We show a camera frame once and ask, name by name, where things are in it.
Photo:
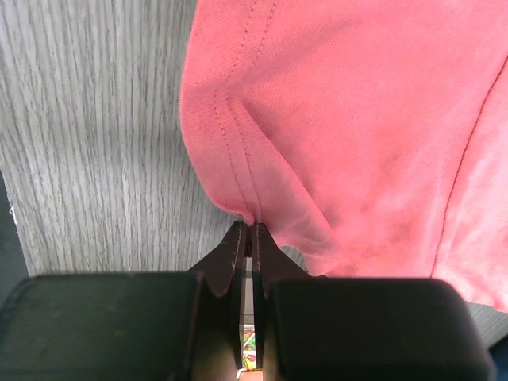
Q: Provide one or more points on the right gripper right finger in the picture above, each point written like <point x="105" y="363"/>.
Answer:
<point x="319" y="328"/>

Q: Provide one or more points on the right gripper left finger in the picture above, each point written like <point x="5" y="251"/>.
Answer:
<point x="173" y="325"/>

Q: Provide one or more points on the red t shirt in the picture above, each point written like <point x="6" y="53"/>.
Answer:
<point x="369" y="135"/>

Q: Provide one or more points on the blue illustrated book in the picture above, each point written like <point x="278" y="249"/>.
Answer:
<point x="248" y="348"/>

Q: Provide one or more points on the pink power adapter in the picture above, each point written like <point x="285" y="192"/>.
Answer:
<point x="250" y="375"/>

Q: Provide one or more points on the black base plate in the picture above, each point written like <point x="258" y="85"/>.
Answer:
<point x="12" y="261"/>

